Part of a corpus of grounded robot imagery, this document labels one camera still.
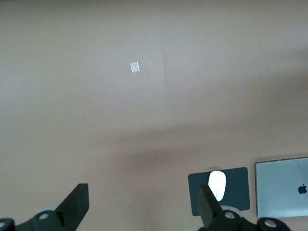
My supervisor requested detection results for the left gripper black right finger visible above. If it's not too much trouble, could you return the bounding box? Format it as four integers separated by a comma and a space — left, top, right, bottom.
198, 184, 292, 231

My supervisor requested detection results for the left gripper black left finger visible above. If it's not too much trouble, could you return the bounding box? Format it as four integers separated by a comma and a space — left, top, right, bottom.
0, 183, 90, 231

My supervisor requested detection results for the black mouse pad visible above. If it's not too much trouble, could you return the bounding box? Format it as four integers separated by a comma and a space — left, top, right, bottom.
188, 167, 251, 217

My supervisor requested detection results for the white computer mouse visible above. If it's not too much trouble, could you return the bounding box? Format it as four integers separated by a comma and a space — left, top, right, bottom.
208, 170, 227, 202

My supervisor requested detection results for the silver closed laptop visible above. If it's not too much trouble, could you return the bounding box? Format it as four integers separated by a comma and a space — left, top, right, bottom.
254, 157, 308, 218

